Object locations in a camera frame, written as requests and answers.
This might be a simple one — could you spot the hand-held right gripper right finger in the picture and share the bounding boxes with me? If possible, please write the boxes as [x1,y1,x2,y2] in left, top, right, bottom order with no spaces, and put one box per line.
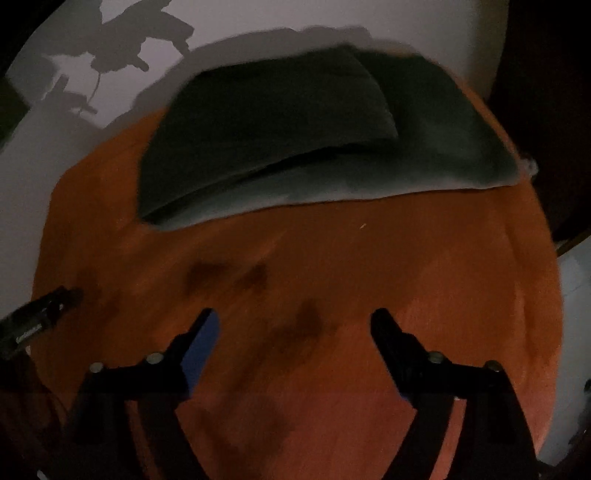
[370,307,540,480]

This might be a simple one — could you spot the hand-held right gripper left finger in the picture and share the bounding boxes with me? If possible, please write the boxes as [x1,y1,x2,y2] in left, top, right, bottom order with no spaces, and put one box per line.
[64,308,222,480]

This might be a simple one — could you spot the dark pants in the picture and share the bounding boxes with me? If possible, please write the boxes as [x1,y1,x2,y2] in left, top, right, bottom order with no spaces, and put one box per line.
[139,44,400,232]

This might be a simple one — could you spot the orange blanket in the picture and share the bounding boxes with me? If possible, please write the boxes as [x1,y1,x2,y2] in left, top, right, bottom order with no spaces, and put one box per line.
[30,83,561,480]

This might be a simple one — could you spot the folded grey-green garment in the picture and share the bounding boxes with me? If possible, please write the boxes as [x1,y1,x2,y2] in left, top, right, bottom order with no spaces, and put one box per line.
[259,48,520,217]

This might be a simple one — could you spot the brown wooden door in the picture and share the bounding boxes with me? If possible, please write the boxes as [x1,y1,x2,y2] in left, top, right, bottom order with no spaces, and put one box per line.
[485,0,591,241]

